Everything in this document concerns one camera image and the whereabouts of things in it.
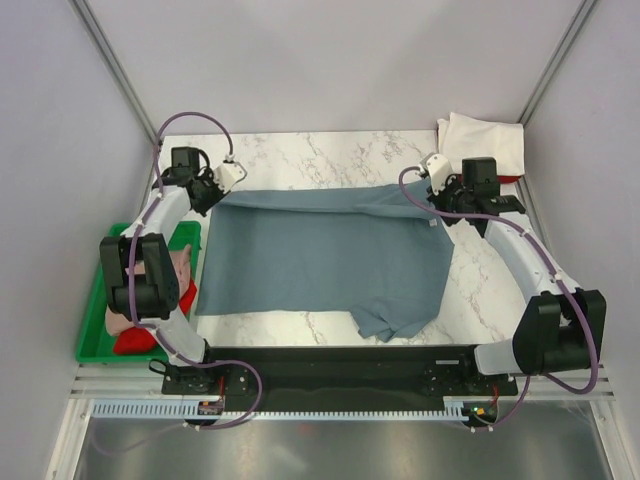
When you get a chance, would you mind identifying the blue-grey t-shirt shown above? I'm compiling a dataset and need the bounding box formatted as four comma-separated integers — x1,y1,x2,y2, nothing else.
197,181,454,342

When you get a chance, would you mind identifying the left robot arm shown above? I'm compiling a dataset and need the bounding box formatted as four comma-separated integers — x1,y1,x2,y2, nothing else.
99,147,225,393

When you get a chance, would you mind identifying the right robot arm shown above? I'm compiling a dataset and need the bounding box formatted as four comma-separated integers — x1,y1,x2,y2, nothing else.
420,154,606,394

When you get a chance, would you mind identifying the red item under white shirt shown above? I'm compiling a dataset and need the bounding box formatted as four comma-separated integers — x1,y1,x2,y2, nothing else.
498,175,521,185

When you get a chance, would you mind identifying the white folded t-shirt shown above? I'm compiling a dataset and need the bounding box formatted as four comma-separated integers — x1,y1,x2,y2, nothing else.
437,112,525,177

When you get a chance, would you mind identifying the pink folded t-shirt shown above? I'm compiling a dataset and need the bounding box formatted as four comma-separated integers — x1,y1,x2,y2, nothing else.
105,244,197,337

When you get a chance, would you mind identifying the red folded t-shirt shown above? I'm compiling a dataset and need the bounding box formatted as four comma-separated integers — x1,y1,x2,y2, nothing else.
105,280,197,356

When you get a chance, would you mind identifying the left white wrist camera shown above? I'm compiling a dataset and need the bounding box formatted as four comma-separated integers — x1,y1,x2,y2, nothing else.
213,161,247,194

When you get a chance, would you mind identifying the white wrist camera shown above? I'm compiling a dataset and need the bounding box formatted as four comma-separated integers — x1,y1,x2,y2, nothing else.
213,161,247,194
419,153,454,196

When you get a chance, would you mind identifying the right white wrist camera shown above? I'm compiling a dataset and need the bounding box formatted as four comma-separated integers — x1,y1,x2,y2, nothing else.
419,153,454,196

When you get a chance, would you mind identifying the left aluminium frame post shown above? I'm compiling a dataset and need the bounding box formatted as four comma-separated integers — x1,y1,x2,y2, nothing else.
69,0,157,143

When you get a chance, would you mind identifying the aluminium frame post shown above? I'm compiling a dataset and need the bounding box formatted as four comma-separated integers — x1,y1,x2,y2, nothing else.
518,0,600,128
69,0,157,143

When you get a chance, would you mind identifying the white slotted cable duct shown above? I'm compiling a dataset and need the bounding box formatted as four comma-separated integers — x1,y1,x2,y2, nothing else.
91,398,488,421

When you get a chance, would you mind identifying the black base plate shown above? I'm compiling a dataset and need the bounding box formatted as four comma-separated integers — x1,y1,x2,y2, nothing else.
159,345,518,409

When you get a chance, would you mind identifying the right aluminium frame post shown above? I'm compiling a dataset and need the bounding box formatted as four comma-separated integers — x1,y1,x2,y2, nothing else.
518,0,600,128

